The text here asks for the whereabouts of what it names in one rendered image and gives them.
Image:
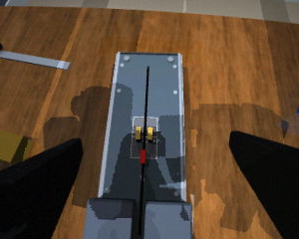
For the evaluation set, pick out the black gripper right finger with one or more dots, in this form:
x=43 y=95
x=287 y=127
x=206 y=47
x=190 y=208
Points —
x=272 y=170

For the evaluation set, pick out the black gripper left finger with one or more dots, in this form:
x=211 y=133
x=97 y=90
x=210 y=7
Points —
x=33 y=192

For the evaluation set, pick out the yellow rectangular block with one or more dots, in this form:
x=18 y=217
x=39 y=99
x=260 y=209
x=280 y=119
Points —
x=13 y=147

